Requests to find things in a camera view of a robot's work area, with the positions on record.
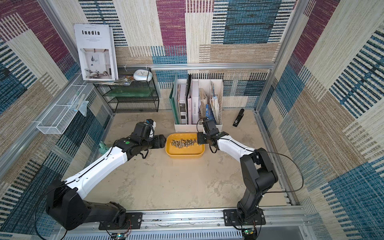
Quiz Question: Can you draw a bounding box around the white pink book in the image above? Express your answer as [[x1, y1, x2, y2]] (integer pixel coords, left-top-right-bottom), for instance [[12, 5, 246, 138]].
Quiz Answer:
[[188, 80, 199, 125]]

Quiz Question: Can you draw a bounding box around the white round alarm clock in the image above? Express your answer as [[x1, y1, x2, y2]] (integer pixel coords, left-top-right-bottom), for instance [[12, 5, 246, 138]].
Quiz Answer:
[[134, 70, 153, 82]]

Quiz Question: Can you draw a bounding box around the green spray bottle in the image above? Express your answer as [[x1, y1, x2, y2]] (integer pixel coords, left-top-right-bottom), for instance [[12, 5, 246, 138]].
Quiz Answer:
[[99, 141, 109, 155]]

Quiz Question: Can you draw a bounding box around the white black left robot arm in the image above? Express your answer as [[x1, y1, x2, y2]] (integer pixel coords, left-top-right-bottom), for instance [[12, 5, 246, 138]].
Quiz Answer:
[[46, 119, 167, 231]]

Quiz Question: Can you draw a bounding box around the black wire mesh shelf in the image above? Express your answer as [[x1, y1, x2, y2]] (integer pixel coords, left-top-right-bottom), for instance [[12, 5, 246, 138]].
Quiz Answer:
[[94, 67, 160, 114]]

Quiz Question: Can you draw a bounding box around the white Inedia magazine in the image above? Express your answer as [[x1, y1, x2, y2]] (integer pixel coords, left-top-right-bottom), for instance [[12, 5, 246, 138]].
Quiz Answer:
[[74, 24, 119, 82]]

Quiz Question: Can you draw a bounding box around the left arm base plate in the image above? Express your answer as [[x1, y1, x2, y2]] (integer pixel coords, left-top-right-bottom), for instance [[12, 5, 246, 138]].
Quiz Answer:
[[99, 212, 143, 231]]

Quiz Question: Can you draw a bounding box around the white wire wall basket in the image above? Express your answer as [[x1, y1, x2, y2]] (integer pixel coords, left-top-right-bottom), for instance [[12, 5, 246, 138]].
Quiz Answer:
[[37, 84, 94, 135]]

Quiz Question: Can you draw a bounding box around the yellow oval storage tray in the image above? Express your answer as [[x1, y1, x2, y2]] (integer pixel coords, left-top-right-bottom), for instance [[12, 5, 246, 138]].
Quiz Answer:
[[166, 133, 205, 159]]

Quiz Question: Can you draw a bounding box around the green folder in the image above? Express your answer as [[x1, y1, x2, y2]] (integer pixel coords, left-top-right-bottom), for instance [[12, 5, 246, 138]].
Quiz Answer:
[[169, 74, 180, 125]]

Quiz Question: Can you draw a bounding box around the black stapler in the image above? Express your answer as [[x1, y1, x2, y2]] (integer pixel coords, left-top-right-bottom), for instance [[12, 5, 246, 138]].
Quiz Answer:
[[233, 109, 245, 127]]

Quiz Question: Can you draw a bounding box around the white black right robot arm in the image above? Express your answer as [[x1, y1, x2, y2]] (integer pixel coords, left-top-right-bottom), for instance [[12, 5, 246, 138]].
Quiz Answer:
[[197, 118, 278, 224]]

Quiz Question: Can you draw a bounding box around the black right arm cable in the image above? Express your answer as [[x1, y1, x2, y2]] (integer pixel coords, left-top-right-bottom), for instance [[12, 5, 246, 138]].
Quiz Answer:
[[254, 149, 305, 194]]

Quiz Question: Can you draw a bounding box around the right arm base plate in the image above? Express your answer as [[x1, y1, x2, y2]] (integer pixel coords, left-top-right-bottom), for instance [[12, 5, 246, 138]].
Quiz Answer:
[[223, 208, 266, 227]]

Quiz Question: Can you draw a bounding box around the blue booklet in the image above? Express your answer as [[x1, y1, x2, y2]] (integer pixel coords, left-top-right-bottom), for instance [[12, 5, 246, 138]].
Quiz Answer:
[[205, 104, 217, 124]]

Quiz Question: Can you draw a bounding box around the white perforated file organizer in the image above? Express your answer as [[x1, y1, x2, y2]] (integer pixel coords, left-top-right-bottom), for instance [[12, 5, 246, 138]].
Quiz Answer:
[[175, 76, 224, 133]]

